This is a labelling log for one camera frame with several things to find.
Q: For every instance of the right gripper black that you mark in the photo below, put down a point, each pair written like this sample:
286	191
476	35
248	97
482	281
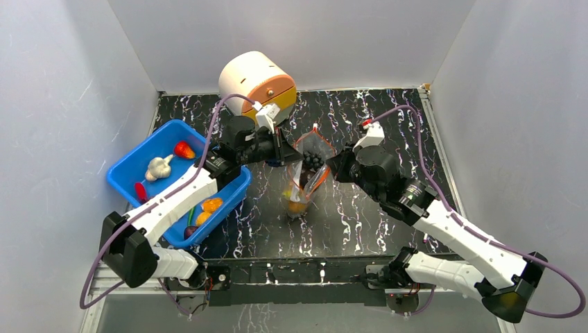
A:
343	164

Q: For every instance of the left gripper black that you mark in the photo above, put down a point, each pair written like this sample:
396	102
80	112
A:
283	153

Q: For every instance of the clear zip top bag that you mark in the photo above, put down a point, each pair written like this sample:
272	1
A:
305	177

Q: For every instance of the orange tangerine toy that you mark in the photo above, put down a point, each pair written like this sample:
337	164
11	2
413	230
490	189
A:
296	209

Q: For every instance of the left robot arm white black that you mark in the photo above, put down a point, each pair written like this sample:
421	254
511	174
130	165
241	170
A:
128	242

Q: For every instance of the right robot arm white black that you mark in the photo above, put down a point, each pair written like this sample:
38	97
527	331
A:
502	281

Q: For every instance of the crumpled orange food toy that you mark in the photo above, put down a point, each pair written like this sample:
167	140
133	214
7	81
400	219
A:
202	218

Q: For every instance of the round white drawer cabinet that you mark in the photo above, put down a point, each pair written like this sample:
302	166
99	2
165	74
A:
255	76

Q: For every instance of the red orange pepper toy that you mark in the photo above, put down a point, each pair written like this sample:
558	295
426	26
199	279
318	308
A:
183	150

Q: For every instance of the green bean toy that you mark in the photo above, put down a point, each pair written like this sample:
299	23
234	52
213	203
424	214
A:
190	216

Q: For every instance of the purple mangosteen toy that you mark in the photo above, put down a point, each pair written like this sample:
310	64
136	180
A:
189	231

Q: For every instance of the white garlic toy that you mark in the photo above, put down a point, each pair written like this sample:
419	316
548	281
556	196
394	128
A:
159	168

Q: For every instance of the red chili toy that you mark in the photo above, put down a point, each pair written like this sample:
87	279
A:
141	192

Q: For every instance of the blue plastic bin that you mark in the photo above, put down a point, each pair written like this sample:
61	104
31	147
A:
130	169

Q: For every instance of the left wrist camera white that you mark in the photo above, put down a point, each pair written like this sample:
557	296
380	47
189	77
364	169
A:
265	115

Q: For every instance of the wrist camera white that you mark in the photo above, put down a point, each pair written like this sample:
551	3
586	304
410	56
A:
265	115
374	135

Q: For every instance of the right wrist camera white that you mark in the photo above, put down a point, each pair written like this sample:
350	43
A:
374	135

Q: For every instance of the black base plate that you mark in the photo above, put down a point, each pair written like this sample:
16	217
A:
308	281

